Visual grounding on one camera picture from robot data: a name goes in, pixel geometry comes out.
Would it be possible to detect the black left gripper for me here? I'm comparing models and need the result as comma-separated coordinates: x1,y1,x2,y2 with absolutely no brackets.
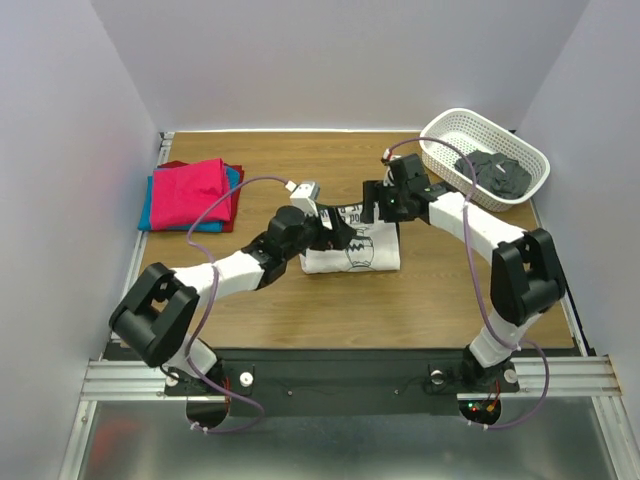
283,207,355,262

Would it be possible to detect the white and green t-shirt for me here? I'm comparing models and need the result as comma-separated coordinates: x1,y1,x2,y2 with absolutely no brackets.
299,203,401,275

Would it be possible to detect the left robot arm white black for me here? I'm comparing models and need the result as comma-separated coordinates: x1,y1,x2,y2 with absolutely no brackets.
109,206,356,394

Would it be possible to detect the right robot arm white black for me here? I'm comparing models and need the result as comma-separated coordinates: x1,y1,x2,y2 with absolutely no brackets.
361,152,566,390

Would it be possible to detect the dark red folded t-shirt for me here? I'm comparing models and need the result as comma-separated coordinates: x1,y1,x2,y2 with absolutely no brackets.
158,159,246,234

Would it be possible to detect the white perforated laundry basket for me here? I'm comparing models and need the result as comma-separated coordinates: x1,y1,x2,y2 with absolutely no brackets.
420,108,551,212

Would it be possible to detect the grey t-shirt in basket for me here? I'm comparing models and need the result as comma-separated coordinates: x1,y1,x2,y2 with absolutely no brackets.
454,150,532,200

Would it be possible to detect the pink folded t-shirt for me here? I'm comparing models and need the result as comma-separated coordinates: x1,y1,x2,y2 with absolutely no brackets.
150,158,230,230

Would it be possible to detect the blue folded t-shirt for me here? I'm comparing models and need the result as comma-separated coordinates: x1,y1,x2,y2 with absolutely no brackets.
138,165,245,233

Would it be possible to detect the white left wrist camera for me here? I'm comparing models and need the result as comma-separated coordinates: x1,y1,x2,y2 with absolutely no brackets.
285,181,320,216

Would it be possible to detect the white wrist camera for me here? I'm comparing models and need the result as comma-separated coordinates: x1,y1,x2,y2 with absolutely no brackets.
381,149,398,185
285,181,320,216

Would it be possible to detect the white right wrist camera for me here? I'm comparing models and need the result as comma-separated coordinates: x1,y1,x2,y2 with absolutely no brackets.
381,149,398,185

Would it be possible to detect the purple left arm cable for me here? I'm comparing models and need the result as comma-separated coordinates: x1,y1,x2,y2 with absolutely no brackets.
184,175,296,434

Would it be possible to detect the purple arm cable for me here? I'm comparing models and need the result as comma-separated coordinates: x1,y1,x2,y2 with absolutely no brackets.
184,175,296,434
387,137,551,430

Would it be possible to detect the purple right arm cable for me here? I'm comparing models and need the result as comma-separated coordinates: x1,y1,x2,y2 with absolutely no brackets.
387,137,551,430

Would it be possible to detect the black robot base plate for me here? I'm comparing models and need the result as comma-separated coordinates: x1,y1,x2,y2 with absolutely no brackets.
164,347,521,417

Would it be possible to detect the aluminium frame rail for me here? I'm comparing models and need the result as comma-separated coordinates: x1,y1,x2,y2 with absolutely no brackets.
61,132,639,479

